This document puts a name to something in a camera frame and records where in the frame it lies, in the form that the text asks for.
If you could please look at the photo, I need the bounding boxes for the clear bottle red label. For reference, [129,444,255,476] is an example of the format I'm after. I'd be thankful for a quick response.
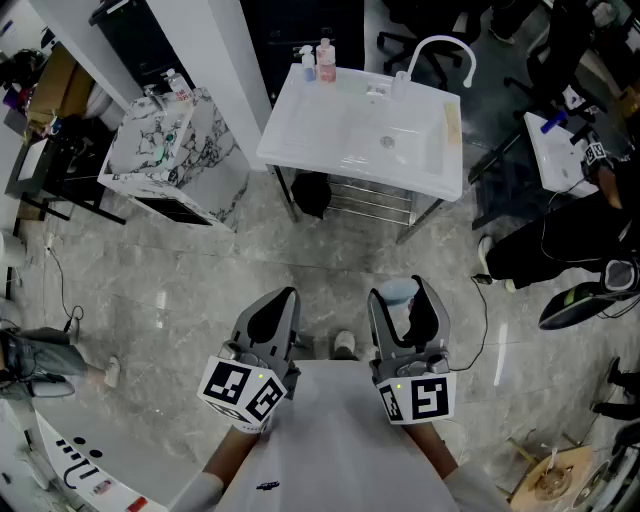
[162,68,195,104]

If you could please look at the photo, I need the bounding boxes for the white panel black marks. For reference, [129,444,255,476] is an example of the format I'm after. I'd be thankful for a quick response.
[32,404,151,512]

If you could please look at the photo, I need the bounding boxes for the small white sink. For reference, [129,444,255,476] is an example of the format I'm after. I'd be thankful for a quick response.
[523,110,601,199]

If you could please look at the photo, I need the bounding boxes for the black cable with adapter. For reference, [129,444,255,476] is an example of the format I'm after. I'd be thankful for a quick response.
[449,273,495,372]

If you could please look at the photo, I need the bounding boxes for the chrome faucet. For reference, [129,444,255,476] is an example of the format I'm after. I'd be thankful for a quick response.
[143,83,169,112]

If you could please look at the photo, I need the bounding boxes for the person's right forearm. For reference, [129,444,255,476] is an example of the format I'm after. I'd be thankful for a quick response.
[402,422,459,481]

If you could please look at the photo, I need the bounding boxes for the black bag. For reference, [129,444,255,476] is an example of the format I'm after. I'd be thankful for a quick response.
[290,172,334,221]

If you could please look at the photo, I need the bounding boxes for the small blue spray bottle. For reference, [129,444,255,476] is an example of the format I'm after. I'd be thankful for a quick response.
[298,44,317,83]

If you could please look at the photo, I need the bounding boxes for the wooden strip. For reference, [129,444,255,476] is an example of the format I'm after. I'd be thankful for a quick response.
[443,102,462,150]

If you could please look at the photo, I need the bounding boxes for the black cabinet white handle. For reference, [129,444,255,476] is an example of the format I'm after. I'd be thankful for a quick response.
[88,0,176,96]

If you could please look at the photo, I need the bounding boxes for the pink liquid bottle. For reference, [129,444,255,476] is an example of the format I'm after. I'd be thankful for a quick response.
[315,37,338,85]

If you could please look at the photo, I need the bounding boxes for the wide black cabinet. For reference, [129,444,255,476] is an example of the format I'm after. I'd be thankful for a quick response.
[239,0,366,106]

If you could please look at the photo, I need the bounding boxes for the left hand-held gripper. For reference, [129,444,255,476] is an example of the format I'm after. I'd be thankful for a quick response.
[197,286,303,435]

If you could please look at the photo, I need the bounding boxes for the large cardboard box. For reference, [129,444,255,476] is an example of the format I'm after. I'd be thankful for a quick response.
[27,44,96,131]

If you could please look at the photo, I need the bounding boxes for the white curved faucet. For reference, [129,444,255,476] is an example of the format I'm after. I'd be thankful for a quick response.
[389,34,477,101]

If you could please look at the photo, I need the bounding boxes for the black floor cable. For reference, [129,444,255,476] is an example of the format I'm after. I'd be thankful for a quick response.
[44,234,86,334]

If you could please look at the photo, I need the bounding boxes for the metal sink stand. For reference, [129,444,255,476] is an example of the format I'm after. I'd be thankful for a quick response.
[272,164,446,245]

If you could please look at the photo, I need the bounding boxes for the person's left forearm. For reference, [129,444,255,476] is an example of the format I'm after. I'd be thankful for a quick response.
[202,424,264,494]

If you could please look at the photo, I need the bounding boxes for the black and green shoe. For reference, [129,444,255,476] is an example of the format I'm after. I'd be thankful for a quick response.
[538,281,621,331]

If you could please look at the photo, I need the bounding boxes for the white sink basin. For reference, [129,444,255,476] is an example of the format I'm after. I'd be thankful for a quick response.
[255,62,464,202]

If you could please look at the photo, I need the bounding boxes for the black metal stand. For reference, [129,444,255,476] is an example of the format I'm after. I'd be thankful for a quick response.
[467,124,551,231]

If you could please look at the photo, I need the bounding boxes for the blue cylinder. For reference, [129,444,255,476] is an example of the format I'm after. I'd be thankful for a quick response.
[539,110,569,134]

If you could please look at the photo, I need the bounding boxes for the round wooden stool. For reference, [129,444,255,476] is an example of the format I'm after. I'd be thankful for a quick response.
[507,437,596,512]

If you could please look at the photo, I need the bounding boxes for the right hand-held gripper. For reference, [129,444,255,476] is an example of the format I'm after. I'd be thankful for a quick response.
[367,275,458,426]

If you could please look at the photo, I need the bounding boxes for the black office chair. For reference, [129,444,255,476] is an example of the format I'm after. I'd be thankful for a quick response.
[503,0,609,119]
[376,0,496,91]

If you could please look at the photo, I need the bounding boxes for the person's right shoe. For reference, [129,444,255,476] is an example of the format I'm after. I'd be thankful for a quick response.
[332,329,357,361]

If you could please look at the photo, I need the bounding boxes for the person's white shirt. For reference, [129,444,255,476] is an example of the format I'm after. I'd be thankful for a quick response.
[164,359,511,512]

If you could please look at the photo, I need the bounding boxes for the marble sink cabinet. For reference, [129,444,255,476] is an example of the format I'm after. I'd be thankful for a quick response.
[97,87,251,232]

